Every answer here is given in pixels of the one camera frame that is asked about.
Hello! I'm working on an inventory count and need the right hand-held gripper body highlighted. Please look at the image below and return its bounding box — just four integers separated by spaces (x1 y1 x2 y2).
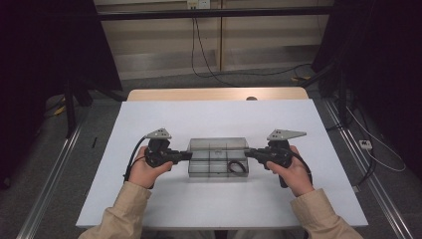
263 128 308 169

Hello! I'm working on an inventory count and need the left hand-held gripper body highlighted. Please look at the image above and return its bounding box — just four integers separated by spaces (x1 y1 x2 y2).
143 127 176 169

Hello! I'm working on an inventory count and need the transparent grey plastic compartment box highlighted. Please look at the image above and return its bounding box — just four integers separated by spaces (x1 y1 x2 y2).
187 136 250 178

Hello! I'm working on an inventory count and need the person's left hand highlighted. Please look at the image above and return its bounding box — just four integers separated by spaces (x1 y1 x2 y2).
127 145 174 190

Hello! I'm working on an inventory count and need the person's right hand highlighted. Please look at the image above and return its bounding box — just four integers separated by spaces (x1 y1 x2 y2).
266 145 316 198

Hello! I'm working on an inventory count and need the light wooden table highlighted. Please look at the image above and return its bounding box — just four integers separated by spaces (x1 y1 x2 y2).
126 87 310 103

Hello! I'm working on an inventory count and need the black metal stand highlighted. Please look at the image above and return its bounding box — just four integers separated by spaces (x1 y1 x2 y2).
62 79 127 139
298 62 353 129

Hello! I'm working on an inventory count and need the black horizontal metal bar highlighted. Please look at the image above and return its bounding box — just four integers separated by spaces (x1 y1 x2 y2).
97 5 334 22

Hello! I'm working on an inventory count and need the black curtain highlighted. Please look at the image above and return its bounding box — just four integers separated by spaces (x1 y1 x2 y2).
0 0 122 191
311 0 422 171

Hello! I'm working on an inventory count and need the right hand-held gripper black cable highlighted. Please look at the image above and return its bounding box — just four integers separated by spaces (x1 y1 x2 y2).
288 146 314 185

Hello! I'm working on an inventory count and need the hand-held gripper black cable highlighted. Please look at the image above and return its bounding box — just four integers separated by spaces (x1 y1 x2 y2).
122 134 149 183
288 146 314 185

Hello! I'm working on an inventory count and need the left hand-held gripper black cable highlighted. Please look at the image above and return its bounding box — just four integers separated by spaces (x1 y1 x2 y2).
122 134 149 183

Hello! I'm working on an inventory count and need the aluminium floor rail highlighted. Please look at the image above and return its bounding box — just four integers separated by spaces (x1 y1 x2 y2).
15 109 92 239
322 97 415 239

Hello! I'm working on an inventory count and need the black floor cable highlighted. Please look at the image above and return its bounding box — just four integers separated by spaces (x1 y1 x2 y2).
350 99 378 187

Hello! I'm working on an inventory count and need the black wall cable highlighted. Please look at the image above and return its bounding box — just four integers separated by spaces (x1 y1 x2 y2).
190 16 241 89
193 16 313 78

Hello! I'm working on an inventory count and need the white floor cable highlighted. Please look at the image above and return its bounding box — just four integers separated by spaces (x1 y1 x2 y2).
344 105 408 173

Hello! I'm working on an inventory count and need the white wall outlet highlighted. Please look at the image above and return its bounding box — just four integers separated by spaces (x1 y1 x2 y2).
186 0 212 10

